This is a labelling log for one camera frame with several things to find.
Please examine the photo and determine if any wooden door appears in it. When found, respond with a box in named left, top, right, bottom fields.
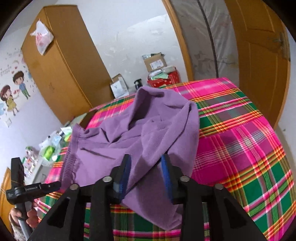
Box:
left=225, top=0, right=290, bottom=128

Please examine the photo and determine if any black spray bottle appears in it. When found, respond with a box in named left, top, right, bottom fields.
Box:
left=134, top=79, right=142, bottom=90

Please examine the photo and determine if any white plastic bag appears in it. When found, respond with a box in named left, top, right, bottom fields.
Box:
left=30, top=20, right=54, bottom=55

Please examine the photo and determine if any wooden wardrobe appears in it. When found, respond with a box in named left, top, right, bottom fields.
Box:
left=21, top=5, right=114, bottom=123

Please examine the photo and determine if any white cardboard box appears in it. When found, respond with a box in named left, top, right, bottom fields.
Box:
left=110, top=74, right=129, bottom=99

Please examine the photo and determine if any black smartphone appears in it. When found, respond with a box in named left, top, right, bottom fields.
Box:
left=79, top=109, right=97, bottom=129

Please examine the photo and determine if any cartoon couple wall sticker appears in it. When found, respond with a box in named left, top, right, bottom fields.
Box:
left=1, top=71, right=31, bottom=116

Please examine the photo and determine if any purple fleece garment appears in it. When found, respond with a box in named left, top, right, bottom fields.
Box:
left=61, top=87, right=200, bottom=230

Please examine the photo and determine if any pink plaid bed sheet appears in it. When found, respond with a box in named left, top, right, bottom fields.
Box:
left=34, top=77, right=296, bottom=241

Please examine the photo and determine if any person's left forearm sleeve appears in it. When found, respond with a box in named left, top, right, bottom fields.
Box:
left=9, top=215, right=27, bottom=241

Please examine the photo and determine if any grey door curtain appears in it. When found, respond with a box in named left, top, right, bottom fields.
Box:
left=171, top=0, right=239, bottom=86

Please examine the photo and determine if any person's left hand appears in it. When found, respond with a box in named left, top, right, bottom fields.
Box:
left=9, top=201, right=39, bottom=229

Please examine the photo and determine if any patterned side table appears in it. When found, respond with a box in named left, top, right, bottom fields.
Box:
left=21, top=115, right=93, bottom=186

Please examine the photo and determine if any green tissue pack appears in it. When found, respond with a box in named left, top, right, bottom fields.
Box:
left=42, top=146, right=55, bottom=161

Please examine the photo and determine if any brown cardboard box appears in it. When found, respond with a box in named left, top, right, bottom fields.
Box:
left=142, top=52, right=167, bottom=72

